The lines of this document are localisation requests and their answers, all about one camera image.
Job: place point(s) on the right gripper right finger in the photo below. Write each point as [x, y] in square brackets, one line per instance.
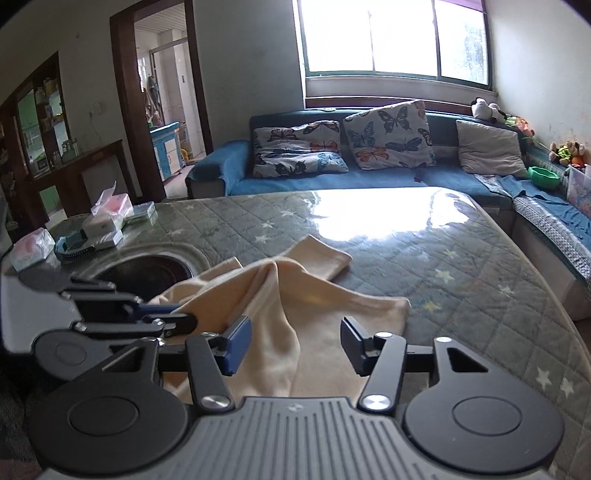
[450, 411]

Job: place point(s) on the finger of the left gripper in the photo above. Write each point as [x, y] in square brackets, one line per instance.
[96, 301]
[68, 353]

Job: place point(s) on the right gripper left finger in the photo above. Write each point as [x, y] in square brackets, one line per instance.
[134, 408]

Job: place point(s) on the cream beige garment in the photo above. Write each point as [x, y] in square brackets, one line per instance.
[296, 312]

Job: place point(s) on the round black induction cooktop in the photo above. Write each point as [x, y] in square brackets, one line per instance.
[147, 275]

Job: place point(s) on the teal black brush tool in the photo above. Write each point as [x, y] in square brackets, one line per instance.
[73, 247]

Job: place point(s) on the pink tissue pack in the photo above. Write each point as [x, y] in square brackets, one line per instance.
[33, 248]

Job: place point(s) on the white pink tissue box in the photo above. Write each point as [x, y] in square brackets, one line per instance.
[108, 213]

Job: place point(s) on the green small book stack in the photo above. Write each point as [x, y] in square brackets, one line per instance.
[139, 213]

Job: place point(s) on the dark wood sideboard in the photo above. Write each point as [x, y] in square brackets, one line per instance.
[79, 182]

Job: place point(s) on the dark wood display cabinet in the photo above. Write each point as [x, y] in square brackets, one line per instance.
[33, 126]

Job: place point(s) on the blue children cabinet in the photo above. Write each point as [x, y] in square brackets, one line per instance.
[167, 150]

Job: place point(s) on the blue cloth on sofa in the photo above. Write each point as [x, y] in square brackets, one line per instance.
[572, 218]

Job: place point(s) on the green plastic basin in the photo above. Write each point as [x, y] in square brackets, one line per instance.
[544, 178]

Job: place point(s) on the flat butterfly pillow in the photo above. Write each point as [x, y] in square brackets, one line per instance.
[309, 149]

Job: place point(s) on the clear plastic storage box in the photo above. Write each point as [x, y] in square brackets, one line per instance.
[579, 189]

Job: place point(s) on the grey plain cushion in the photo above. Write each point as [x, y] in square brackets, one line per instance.
[489, 150]

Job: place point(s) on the blue corner sofa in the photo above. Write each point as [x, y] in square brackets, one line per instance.
[556, 252]

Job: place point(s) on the brown plush toys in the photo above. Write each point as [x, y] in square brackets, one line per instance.
[571, 153]

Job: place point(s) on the upright butterfly pillow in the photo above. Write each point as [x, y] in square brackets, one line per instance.
[393, 136]

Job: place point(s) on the colourful plush toy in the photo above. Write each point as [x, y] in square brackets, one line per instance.
[521, 124]

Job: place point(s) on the panda plush toy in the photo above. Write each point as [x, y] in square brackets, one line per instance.
[490, 112]

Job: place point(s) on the green framed window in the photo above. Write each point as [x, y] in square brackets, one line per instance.
[427, 39]

